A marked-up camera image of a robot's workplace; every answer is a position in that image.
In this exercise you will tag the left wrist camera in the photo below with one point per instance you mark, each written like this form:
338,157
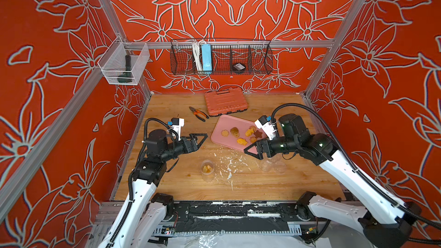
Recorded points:
176,125

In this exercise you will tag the orange handled pliers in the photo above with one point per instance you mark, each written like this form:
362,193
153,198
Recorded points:
200,115

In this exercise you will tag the clear cookie jar front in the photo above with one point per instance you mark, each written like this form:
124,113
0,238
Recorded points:
208,170

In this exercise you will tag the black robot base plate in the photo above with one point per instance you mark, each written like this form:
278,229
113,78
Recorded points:
236,217

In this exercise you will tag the brown star cookie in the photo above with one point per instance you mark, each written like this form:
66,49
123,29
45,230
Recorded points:
258,134

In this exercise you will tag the dark green brush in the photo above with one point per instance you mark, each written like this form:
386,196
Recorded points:
126,76

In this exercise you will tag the orange tool case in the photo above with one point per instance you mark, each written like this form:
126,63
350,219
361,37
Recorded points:
227,101

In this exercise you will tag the tan oval cookie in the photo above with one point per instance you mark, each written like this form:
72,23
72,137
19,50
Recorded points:
235,132

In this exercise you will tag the light blue box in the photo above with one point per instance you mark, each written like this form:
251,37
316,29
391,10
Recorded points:
206,58

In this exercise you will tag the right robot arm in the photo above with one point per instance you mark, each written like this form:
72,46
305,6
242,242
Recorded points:
383,218

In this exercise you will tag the clear acrylic wall box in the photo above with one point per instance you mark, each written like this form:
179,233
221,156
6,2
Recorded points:
112,63

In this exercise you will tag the small black box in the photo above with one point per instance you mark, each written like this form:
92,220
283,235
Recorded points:
238,68

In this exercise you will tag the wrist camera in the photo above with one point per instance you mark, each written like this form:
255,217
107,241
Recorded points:
265,123
176,125

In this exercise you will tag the yellow fish cookie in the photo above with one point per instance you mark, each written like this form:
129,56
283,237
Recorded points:
242,141

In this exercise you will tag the clear cookie jar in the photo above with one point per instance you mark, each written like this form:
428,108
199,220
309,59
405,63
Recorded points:
266,164
208,170

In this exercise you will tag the black wire wall basket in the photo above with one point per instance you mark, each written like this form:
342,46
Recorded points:
256,55

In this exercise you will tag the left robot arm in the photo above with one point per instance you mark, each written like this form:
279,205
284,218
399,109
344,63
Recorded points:
144,208

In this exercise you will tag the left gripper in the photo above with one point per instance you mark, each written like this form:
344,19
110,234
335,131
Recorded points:
192,143

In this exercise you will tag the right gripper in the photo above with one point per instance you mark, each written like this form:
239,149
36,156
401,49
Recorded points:
266,147

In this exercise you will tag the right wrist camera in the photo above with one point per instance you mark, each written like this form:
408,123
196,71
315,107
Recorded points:
265,123

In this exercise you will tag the pink plastic tray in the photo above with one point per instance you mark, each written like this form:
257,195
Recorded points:
226,122

